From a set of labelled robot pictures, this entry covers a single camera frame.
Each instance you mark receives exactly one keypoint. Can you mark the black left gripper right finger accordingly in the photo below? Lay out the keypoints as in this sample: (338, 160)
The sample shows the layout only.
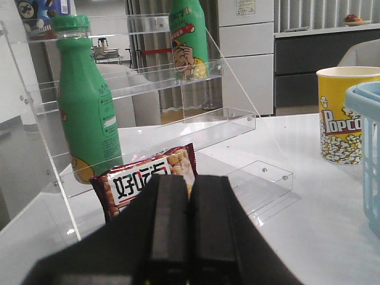
(225, 246)

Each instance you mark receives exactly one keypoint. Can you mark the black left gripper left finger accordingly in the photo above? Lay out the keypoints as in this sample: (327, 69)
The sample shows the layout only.
(145, 244)

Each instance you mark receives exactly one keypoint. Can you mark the light blue plastic basket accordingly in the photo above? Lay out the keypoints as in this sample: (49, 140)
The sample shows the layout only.
(363, 99)

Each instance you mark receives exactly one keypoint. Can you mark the dark red snack bag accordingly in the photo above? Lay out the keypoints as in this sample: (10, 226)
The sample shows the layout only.
(117, 187)

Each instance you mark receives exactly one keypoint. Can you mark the clear acrylic left shelf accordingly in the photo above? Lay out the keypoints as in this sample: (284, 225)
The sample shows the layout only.
(155, 110)

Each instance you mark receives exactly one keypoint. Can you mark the green capped drink bottle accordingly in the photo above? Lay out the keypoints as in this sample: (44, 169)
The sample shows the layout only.
(85, 102)

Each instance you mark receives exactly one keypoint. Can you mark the red barrier belt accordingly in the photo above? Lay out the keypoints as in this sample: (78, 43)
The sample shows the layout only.
(155, 51)

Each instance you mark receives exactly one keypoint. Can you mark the green cartoon drink bottle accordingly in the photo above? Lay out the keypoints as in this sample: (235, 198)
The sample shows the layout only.
(189, 39)

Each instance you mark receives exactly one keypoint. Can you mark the white cabinet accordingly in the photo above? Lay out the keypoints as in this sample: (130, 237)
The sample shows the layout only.
(246, 35)

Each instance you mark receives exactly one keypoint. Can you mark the beige sofa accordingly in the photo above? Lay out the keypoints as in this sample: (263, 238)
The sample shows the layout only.
(365, 54)

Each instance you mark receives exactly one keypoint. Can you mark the cartoon bear snack package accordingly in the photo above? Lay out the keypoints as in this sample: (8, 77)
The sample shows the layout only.
(36, 16)

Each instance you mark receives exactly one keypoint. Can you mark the fruit plate on counter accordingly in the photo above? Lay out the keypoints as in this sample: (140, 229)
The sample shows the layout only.
(353, 20)

